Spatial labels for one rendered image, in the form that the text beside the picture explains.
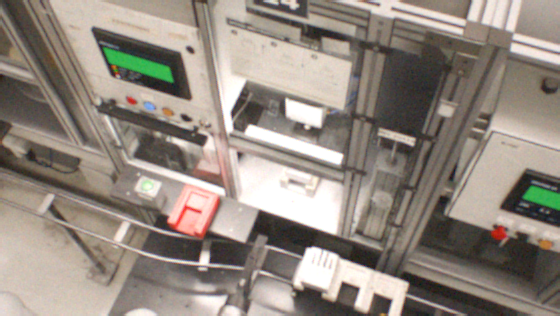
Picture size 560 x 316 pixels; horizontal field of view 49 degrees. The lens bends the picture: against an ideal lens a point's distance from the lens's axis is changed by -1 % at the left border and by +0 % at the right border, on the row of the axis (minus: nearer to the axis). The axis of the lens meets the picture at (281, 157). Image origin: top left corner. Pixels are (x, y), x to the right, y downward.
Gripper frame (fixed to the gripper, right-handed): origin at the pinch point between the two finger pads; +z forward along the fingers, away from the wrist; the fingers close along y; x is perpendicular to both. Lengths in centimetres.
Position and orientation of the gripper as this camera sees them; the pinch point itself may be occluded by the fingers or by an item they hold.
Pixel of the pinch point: (260, 249)
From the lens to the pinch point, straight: 191.4
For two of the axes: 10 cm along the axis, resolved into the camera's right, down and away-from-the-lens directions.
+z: 3.5, -8.2, 4.5
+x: -9.3, -3.0, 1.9
